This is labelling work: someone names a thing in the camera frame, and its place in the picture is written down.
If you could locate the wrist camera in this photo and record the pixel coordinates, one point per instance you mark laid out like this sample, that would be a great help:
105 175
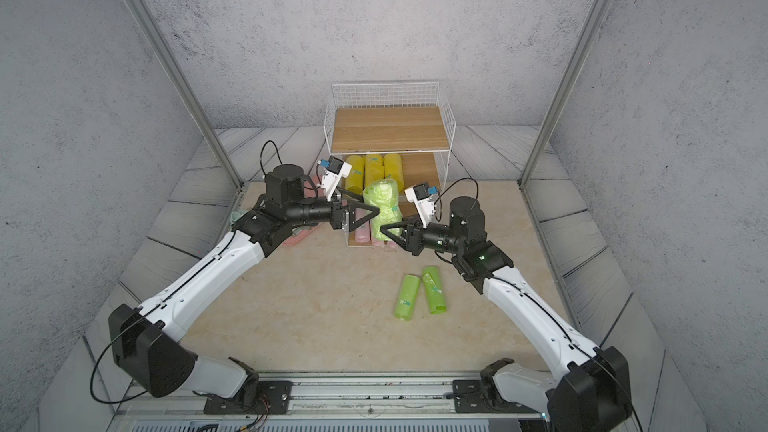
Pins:
335 170
423 197

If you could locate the aluminium frame post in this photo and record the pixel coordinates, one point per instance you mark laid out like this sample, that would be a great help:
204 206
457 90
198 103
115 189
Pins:
588 34
152 32

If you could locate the left aluminium frame post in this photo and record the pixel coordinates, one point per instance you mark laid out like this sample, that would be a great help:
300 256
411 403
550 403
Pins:
152 32

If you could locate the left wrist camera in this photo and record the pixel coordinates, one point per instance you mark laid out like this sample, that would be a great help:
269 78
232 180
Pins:
335 170

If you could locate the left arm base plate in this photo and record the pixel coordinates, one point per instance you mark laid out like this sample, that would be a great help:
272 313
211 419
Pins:
264 397

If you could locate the pink tray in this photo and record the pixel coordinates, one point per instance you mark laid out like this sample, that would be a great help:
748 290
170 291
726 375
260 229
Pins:
300 233

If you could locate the yellow bag roll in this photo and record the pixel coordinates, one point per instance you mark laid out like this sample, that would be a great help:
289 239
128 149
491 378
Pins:
393 169
355 180
374 169

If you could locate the mint green bottle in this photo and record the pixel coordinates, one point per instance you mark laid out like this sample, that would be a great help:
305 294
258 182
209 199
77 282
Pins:
236 216

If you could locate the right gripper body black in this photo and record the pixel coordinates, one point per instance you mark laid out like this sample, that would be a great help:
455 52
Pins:
417 242

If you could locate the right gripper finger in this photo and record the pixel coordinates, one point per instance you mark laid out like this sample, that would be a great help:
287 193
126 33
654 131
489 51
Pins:
402 242
395 228

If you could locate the aluminium mounting rail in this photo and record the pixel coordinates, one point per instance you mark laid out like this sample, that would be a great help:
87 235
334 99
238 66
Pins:
418 401

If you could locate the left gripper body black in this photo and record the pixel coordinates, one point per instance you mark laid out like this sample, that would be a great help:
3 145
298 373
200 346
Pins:
335 219

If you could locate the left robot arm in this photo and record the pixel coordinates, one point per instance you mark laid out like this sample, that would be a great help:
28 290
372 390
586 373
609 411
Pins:
146 340

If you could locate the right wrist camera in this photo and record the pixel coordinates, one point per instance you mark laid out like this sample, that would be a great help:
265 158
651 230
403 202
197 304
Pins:
423 197

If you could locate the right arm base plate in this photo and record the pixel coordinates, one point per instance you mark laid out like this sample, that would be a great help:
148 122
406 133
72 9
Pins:
473 396

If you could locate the white wire wooden shelf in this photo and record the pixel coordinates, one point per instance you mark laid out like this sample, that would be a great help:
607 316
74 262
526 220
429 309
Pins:
412 119

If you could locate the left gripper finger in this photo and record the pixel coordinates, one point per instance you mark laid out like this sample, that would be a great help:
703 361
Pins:
350 195
360 213

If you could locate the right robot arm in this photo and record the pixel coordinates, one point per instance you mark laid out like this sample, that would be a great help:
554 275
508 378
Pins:
585 388

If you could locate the light green bag roll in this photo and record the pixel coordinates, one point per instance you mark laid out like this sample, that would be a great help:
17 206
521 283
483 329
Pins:
383 194

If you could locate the right aluminium frame post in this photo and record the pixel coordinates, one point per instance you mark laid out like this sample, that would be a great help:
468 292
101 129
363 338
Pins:
588 34

